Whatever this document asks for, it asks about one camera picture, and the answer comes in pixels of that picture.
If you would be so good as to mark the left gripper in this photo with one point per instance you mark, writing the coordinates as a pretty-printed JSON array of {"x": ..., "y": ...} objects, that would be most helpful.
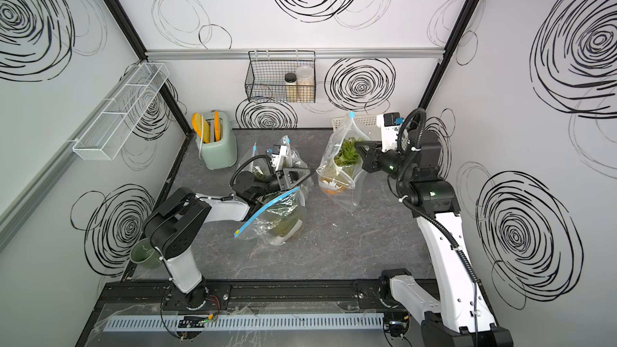
[{"x": 280, "y": 181}]

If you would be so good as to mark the black lid spice jar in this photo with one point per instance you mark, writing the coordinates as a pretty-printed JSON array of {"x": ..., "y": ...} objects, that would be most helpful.
[{"x": 290, "y": 80}]

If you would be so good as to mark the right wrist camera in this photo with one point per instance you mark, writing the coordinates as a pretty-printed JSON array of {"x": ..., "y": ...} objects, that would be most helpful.
[{"x": 389, "y": 124}]

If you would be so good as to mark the yellow toast slice left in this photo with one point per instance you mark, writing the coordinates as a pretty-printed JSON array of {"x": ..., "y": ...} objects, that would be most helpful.
[{"x": 201, "y": 127}]

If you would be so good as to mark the grey cable duct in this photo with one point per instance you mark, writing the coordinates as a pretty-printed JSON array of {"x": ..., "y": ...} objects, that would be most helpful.
[{"x": 267, "y": 322}]

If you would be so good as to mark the pineapple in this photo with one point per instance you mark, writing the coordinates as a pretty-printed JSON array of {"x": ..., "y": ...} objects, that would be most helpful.
[{"x": 339, "y": 172}]

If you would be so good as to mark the white plastic basket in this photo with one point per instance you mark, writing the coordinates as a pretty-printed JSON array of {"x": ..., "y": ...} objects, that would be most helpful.
[{"x": 368, "y": 120}]

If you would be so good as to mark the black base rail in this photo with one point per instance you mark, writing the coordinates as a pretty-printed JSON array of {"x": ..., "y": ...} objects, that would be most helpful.
[{"x": 230, "y": 294}]

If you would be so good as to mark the white lid jar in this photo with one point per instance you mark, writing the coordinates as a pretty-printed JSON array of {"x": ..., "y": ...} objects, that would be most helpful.
[{"x": 305, "y": 84}]

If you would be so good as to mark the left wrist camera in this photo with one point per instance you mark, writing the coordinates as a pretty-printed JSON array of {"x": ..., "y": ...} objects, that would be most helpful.
[{"x": 280, "y": 157}]

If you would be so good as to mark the orange toast slice right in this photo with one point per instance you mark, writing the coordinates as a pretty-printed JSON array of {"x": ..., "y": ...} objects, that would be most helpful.
[{"x": 217, "y": 126}]

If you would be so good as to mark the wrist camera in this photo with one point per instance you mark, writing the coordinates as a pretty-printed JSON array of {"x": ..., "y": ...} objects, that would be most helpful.
[
  {"x": 280, "y": 157},
  {"x": 389, "y": 124}
]

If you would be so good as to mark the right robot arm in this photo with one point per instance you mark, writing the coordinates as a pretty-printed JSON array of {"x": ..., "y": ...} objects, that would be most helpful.
[{"x": 461, "y": 316}]

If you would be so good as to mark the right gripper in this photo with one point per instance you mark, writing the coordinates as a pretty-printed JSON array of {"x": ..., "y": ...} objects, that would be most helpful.
[{"x": 370, "y": 157}]

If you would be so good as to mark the black wire basket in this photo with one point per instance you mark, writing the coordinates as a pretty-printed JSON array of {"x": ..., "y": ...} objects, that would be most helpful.
[{"x": 266, "y": 69}]

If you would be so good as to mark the mint green toaster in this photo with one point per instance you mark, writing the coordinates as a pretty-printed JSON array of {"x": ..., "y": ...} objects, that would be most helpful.
[{"x": 221, "y": 154}]

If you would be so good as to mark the white wire shelf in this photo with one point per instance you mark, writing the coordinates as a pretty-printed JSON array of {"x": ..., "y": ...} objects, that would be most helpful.
[{"x": 135, "y": 109}]

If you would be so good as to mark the green cup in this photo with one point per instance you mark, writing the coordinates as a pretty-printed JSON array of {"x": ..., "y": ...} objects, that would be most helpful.
[{"x": 144, "y": 255}]

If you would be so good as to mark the zip-top bag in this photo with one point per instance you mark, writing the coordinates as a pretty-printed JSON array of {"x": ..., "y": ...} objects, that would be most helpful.
[
  {"x": 348, "y": 200},
  {"x": 295, "y": 157},
  {"x": 280, "y": 218},
  {"x": 258, "y": 169}
]

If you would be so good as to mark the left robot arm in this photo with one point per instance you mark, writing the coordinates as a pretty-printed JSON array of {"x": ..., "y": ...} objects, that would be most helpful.
[{"x": 173, "y": 226}]

